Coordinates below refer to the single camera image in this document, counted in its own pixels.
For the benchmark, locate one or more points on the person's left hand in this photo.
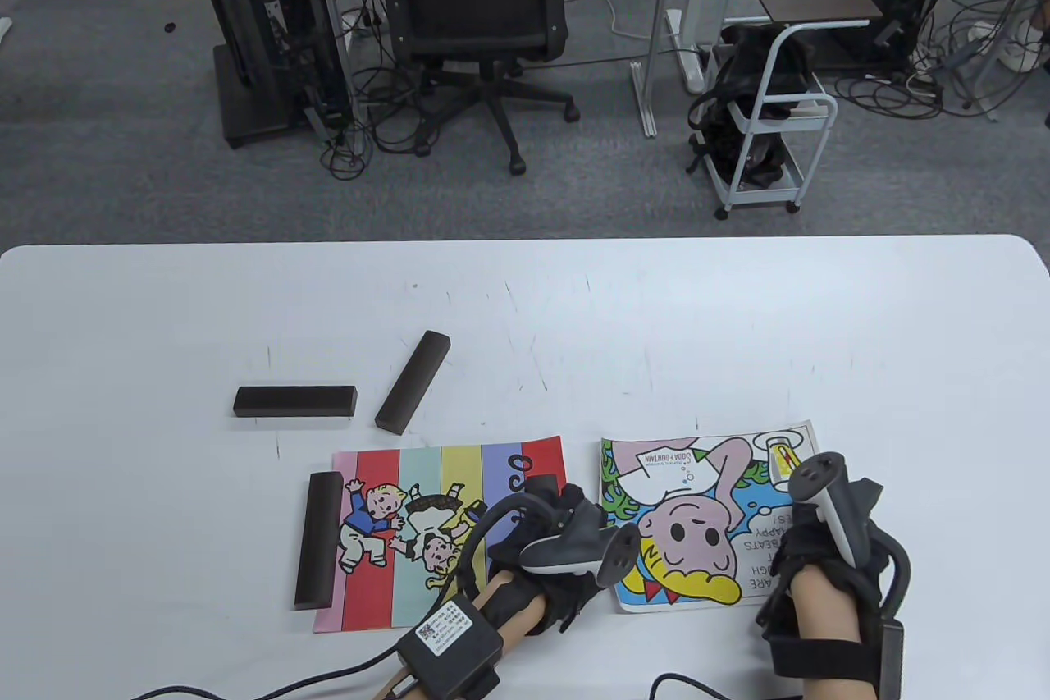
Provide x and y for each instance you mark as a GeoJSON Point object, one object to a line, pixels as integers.
{"type": "Point", "coordinates": [566, 610]}

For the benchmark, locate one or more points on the person's right hand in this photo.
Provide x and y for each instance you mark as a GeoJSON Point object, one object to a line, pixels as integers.
{"type": "Point", "coordinates": [808, 544]}

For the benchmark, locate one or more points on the pink cartoon poster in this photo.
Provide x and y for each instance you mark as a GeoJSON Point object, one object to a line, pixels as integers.
{"type": "Point", "coordinates": [697, 487]}

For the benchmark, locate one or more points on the striped cartoon poster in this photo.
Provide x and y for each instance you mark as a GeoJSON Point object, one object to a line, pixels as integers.
{"type": "Point", "coordinates": [418, 478]}

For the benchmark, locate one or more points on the person's right forearm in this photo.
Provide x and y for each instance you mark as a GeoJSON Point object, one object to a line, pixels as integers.
{"type": "Point", "coordinates": [820, 606]}

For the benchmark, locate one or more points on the person's left forearm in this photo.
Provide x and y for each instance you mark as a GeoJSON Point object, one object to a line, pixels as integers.
{"type": "Point", "coordinates": [513, 614]}

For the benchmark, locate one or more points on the black tracking controller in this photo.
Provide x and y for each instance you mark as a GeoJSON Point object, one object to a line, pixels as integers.
{"type": "Point", "coordinates": [558, 556]}
{"type": "Point", "coordinates": [812, 478]}

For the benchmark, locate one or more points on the white rolling cart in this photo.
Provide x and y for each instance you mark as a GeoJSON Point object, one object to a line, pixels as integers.
{"type": "Point", "coordinates": [763, 195]}

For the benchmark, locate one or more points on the white desk leg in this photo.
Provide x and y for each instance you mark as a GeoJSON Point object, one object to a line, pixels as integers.
{"type": "Point", "coordinates": [685, 52]}
{"type": "Point", "coordinates": [644, 101]}

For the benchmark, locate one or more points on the black bag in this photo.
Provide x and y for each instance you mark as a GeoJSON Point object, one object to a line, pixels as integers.
{"type": "Point", "coordinates": [738, 60]}

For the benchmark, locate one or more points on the black computer tower stand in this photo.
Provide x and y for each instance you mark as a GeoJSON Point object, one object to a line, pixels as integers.
{"type": "Point", "coordinates": [246, 11]}

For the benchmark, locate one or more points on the black wrist camera band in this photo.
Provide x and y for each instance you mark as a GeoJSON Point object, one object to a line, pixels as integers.
{"type": "Point", "coordinates": [820, 659]}

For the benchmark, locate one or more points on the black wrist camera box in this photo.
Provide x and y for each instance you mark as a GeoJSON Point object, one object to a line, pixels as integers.
{"type": "Point", "coordinates": [447, 642]}

